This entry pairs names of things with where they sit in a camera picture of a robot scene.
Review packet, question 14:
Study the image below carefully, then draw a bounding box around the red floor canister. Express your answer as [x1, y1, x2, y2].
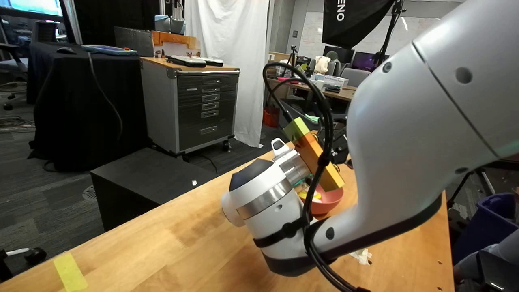
[262, 103, 282, 130]

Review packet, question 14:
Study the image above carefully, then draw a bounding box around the cluttered wooden desk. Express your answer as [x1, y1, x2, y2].
[270, 73, 360, 106]

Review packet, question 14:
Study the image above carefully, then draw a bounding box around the white curtain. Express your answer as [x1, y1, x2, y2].
[183, 0, 270, 150]

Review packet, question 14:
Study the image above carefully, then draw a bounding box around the grey drawer cabinet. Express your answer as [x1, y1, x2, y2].
[139, 56, 241, 158]

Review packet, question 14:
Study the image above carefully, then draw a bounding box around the black keyboard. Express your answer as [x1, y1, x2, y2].
[163, 52, 209, 69]

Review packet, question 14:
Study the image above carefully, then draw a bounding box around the grey hanging cable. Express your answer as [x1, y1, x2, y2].
[84, 49, 126, 143]

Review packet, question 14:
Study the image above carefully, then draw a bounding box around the purple screen laptop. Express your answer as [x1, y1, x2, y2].
[348, 51, 385, 73]

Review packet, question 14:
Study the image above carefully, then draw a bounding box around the black wheeled base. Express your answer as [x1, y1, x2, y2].
[0, 247, 48, 284]

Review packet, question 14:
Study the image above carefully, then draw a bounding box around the black draped table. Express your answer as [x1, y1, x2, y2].
[22, 41, 150, 174]

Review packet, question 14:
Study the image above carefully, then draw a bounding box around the black light stand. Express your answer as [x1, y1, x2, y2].
[376, 0, 407, 62]

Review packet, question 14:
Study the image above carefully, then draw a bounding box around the white upright taped stick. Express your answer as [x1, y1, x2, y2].
[348, 247, 374, 268]

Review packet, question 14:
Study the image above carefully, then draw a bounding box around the low black platform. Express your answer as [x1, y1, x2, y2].
[89, 146, 262, 232]

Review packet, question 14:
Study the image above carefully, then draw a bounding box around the black softbox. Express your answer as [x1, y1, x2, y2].
[321, 0, 397, 51]

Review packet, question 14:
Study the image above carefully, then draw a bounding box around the orange green mount plate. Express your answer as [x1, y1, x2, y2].
[282, 116, 347, 193]

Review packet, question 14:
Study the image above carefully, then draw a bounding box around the orange cardboard box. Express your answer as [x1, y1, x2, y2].
[149, 30, 202, 59]

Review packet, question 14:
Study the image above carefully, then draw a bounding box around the pink bowl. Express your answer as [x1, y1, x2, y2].
[298, 182, 345, 221]

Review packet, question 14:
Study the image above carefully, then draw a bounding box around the yellow tape strip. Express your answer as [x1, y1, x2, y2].
[51, 252, 89, 292]

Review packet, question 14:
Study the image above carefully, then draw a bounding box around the bright wall screen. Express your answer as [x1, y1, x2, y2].
[0, 0, 66, 23]

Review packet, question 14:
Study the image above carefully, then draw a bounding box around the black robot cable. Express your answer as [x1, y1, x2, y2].
[261, 60, 373, 292]

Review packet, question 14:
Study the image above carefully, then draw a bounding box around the blue bin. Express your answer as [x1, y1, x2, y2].
[452, 192, 519, 263]

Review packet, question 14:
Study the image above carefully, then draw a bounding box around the black cylinder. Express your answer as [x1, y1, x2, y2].
[34, 20, 58, 44]

